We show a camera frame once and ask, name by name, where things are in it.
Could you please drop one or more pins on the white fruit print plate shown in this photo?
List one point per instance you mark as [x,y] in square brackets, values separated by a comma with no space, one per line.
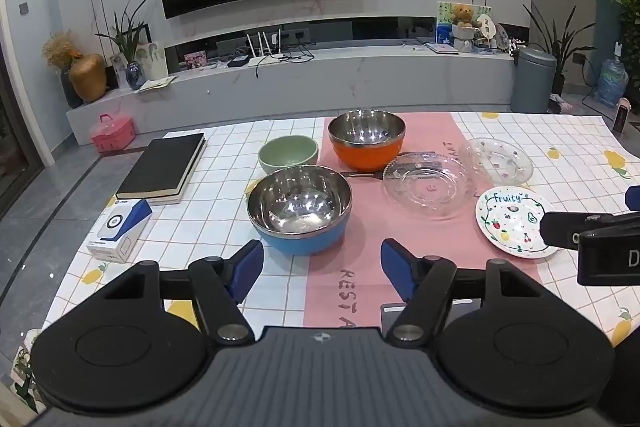
[510,224]

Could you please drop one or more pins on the pink basket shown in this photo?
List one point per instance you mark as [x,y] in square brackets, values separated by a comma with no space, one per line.
[112,134]

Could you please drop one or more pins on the small black pink device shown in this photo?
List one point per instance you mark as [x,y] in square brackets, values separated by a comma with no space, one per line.
[622,114]

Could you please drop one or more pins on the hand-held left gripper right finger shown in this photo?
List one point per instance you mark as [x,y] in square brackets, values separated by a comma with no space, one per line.
[395,264]

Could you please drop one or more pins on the green bushy plant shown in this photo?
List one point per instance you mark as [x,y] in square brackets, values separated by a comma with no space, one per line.
[631,17]

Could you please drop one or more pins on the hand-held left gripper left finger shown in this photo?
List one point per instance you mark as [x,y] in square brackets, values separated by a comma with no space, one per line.
[248,268]

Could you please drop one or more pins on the checked lemon print tablecloth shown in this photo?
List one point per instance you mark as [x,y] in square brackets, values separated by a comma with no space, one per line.
[575,177]

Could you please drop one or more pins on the beaded clear glass plate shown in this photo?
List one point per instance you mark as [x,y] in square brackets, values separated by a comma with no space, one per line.
[425,187]

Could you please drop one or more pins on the white mushroom picture card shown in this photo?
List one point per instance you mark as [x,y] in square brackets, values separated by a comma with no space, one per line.
[155,59]

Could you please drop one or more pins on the white and blue box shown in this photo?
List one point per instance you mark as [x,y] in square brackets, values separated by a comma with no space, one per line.
[120,227]

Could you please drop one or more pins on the teddy bear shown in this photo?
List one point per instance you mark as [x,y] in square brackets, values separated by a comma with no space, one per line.
[462,27]

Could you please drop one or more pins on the grey wall switch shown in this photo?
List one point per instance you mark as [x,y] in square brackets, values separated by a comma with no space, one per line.
[22,8]

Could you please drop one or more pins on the dried yellow flowers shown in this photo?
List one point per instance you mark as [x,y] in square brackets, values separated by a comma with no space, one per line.
[60,49]

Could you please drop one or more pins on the green ceramic bowl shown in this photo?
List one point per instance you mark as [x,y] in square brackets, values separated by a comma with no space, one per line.
[285,163]

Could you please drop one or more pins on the dotted clear glass dish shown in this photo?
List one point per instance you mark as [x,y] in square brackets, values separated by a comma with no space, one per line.
[495,162]

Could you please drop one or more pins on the long leaf potted plant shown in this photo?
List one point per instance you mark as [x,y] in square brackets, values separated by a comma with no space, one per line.
[127,32]

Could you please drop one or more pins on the stack of papers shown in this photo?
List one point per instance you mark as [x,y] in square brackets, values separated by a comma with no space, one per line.
[157,84]

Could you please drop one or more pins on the black book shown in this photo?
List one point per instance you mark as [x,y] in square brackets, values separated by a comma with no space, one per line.
[160,167]

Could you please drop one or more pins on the round white fan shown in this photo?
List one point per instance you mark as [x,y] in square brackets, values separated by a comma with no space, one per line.
[490,31]

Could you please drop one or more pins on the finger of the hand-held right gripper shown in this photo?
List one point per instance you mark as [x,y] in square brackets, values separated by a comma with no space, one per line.
[633,198]
[557,229]

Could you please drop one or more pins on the golden vase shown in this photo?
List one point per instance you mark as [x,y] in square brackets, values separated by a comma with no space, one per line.
[89,79]

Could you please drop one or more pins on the grey trash can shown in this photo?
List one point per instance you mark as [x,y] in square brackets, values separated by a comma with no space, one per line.
[532,82]

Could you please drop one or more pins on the blue steel bowl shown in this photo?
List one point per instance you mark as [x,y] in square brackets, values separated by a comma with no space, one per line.
[300,242]

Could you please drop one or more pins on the orange steel bowl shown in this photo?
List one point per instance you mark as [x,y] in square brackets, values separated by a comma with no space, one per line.
[360,157]

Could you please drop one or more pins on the tall leafy floor plant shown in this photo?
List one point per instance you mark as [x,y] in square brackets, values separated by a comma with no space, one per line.
[560,42]

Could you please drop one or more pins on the pink photo card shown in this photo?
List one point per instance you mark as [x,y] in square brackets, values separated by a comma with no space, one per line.
[195,60]

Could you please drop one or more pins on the white router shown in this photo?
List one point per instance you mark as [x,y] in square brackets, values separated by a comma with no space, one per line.
[263,47]

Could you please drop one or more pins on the blue water bottle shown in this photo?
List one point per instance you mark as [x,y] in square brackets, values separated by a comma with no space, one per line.
[612,82]

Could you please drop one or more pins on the blue glass vase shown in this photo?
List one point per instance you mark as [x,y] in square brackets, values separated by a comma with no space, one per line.
[135,76]

